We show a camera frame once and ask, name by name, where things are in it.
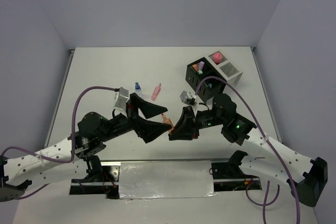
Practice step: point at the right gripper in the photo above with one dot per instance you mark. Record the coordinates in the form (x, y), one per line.
(184, 129)

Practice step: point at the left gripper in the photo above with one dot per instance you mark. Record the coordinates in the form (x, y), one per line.
(148, 130)

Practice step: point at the orange translucent highlighter pen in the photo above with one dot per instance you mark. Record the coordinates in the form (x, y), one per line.
(168, 121)

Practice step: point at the pink highlighter pen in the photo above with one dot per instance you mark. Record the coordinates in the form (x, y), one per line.
(156, 92)

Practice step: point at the purple highlighter pen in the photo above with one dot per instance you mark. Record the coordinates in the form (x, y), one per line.
(201, 65)

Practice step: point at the pink capped colourful tube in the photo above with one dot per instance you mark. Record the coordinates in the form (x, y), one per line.
(217, 58)

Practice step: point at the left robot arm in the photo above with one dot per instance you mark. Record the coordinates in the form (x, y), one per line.
(76, 157)

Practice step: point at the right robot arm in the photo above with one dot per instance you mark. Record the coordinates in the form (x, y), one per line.
(257, 154)

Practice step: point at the blue spray bottle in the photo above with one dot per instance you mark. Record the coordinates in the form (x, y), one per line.
(138, 90)

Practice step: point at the black organizer container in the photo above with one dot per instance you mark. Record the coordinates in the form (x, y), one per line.
(193, 79)

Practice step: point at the white organizer container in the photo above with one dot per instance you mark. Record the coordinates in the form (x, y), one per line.
(227, 69)

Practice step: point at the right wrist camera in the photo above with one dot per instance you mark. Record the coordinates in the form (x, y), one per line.
(189, 99)

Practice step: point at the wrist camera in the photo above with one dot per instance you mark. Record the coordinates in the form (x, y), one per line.
(189, 99)
(120, 99)

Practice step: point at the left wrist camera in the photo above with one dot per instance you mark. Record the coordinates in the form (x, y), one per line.
(120, 99)

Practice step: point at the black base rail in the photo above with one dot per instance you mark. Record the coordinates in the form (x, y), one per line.
(224, 179)

